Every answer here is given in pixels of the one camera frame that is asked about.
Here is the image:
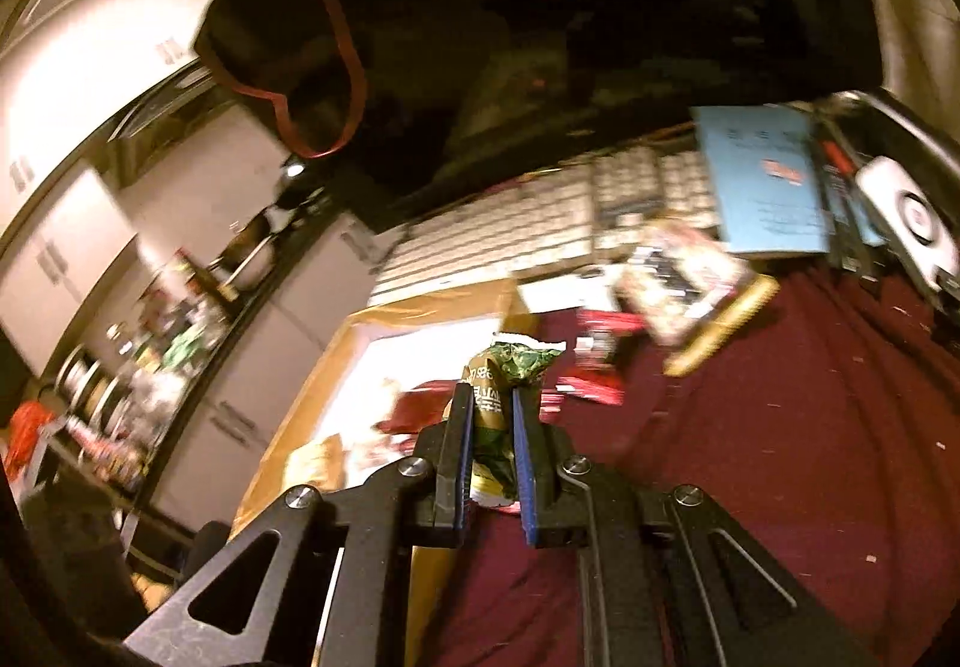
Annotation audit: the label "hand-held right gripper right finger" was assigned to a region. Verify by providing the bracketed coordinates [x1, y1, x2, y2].
[511, 389, 878, 667]

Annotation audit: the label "blue booklet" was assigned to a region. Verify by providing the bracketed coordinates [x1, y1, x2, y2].
[690, 104, 833, 259]

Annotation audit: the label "black bag with red handles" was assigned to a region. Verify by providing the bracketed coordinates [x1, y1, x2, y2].
[191, 0, 886, 240]

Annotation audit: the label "maroon tablecloth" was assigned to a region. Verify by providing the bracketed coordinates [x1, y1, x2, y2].
[420, 262, 960, 667]

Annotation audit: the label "white upper cabinets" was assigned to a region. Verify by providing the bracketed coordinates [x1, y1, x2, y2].
[0, 0, 248, 375]

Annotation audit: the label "white cabinets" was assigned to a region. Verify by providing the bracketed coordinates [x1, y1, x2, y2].
[150, 209, 406, 533]
[0, 0, 248, 375]

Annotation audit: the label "pale yellow snack packet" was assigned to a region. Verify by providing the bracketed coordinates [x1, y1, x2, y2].
[285, 434, 350, 488]

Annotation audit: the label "range hood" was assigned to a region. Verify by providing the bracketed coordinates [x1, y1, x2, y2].
[112, 62, 241, 180]

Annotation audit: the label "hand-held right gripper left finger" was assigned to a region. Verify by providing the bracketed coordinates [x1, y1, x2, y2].
[124, 382, 481, 667]

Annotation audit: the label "orange red bag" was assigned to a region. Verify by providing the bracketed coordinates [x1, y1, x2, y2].
[0, 400, 57, 480]

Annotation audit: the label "row of kitchen counter items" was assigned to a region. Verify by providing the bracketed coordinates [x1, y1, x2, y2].
[45, 187, 331, 488]

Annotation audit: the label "cardboard box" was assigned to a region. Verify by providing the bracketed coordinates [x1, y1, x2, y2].
[236, 277, 541, 667]

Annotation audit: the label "white device with round dial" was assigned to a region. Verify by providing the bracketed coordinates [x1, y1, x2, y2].
[855, 157, 960, 293]

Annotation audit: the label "dark red snack packet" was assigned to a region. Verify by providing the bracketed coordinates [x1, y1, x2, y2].
[375, 382, 451, 450]

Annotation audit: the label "white keyboard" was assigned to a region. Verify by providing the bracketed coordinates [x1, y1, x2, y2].
[367, 142, 713, 308]

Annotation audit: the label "yellow-edged snack packet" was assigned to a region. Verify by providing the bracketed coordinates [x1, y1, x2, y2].
[615, 217, 781, 379]

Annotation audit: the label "white lower cabinets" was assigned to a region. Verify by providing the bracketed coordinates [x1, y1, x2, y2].
[150, 209, 406, 533]

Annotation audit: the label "white paper sheet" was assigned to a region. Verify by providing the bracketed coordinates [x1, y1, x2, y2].
[517, 277, 623, 315]

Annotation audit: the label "green snack packet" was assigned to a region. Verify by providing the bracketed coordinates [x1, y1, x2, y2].
[461, 331, 565, 510]

